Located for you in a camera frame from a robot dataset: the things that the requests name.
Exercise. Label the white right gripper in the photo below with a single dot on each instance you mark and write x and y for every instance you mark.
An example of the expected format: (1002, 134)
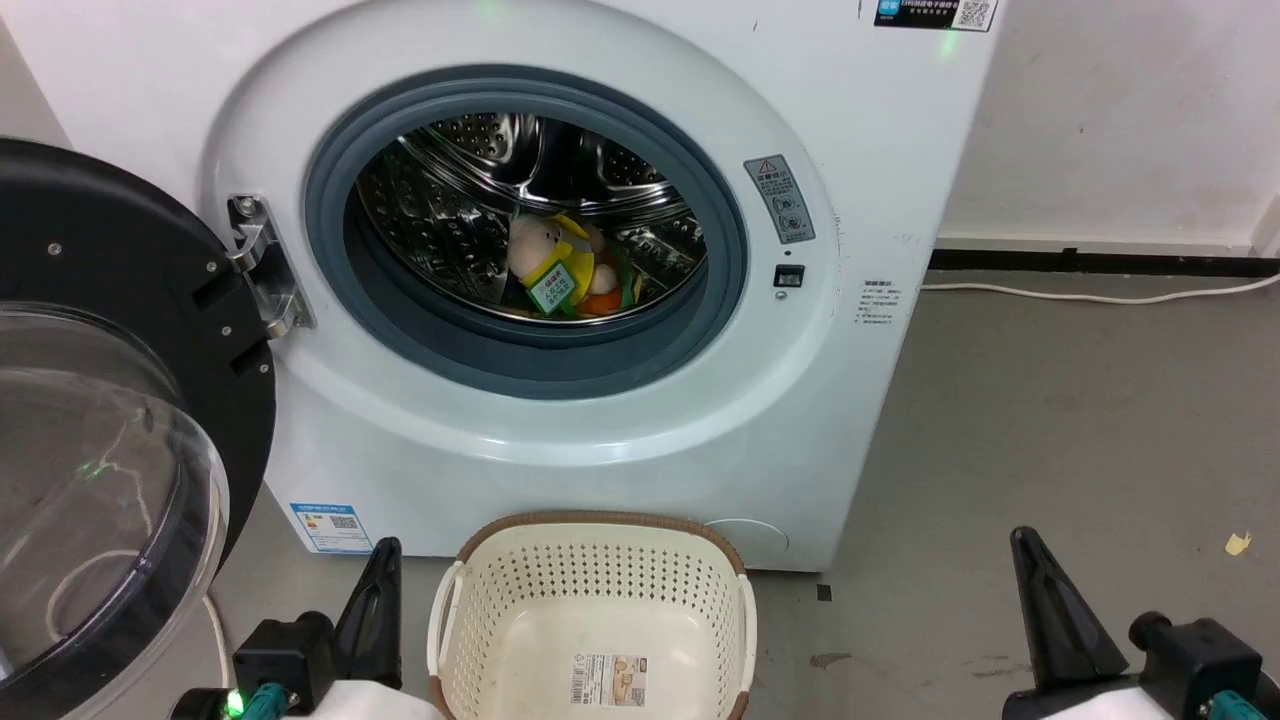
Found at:
(1090, 703)

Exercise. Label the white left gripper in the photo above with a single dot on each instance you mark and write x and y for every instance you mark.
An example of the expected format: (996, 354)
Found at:
(365, 702)

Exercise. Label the cream perforated laundry basket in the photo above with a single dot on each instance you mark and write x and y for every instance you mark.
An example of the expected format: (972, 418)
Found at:
(600, 590)

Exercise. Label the beige yellow plush toy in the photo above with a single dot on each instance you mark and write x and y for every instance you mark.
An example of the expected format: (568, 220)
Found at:
(545, 255)

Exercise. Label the orange green plush toy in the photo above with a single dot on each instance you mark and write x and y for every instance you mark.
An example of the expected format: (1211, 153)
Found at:
(605, 285)

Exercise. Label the white front-load washing machine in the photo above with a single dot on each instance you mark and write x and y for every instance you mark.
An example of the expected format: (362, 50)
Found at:
(850, 180)

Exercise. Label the blue energy label sticker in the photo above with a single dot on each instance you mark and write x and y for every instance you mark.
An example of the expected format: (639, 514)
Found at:
(331, 527)

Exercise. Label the yellow paper scrap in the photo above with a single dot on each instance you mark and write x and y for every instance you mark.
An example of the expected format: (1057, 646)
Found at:
(1238, 543)

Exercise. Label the paper label with barcode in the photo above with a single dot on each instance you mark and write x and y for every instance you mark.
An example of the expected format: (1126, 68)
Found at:
(608, 680)

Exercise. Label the round filter cover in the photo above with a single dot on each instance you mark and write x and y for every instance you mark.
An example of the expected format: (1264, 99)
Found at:
(752, 537)

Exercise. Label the black baseboard strip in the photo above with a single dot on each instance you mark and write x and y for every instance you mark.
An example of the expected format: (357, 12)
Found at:
(1100, 263)

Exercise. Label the chrome door hinge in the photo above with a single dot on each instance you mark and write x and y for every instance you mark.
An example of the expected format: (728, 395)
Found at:
(262, 268)

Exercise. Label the black round washer door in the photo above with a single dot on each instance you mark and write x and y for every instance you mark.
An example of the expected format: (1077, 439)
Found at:
(110, 300)

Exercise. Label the stainless steel washer drum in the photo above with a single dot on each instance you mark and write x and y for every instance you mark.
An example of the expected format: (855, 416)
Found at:
(440, 210)

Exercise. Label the black door latch socket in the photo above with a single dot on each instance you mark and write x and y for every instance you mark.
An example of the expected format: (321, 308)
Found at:
(789, 276)

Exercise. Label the grey rubber door gasket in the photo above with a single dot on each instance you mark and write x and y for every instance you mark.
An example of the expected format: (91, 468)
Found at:
(720, 290)

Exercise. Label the grey warning sticker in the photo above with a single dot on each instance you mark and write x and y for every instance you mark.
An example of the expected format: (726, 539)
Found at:
(779, 199)

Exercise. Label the black QR code sticker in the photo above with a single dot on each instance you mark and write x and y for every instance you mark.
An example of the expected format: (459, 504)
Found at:
(935, 13)

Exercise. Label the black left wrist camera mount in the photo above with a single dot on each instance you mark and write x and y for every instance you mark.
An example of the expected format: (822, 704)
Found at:
(285, 655)

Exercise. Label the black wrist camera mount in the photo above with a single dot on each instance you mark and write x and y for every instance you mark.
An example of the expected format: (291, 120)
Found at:
(1200, 665)
(285, 655)

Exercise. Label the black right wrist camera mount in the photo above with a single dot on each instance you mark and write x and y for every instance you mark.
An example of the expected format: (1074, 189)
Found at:
(1200, 665)

